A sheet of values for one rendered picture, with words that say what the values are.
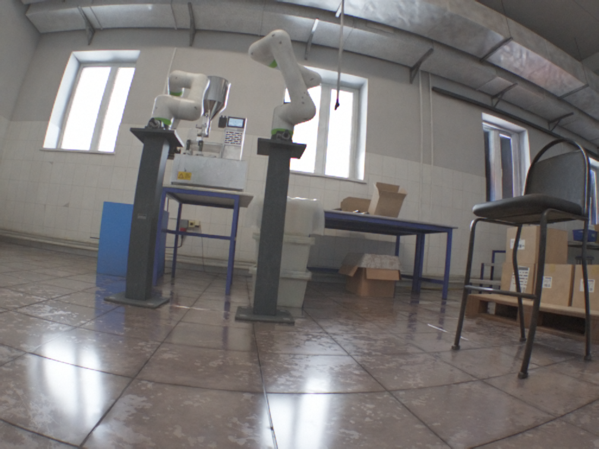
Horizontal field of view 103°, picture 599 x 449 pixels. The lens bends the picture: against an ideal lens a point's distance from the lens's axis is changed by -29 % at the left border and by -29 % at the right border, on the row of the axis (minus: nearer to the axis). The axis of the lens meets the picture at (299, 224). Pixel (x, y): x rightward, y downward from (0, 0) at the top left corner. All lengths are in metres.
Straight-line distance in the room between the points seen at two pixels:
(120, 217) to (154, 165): 1.09
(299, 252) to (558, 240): 1.85
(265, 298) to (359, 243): 2.87
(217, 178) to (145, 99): 2.52
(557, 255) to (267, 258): 1.99
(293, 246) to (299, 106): 0.88
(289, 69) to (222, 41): 3.42
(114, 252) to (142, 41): 3.45
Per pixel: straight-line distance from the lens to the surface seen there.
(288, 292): 2.13
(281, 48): 1.77
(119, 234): 2.84
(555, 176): 1.68
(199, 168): 2.62
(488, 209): 1.36
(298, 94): 1.75
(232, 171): 2.60
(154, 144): 1.87
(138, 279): 1.82
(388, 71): 5.41
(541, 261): 1.18
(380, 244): 4.56
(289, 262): 2.12
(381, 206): 3.26
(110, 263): 2.88
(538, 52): 5.70
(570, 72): 6.31
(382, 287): 3.24
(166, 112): 1.93
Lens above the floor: 0.36
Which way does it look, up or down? 5 degrees up
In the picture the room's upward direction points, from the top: 5 degrees clockwise
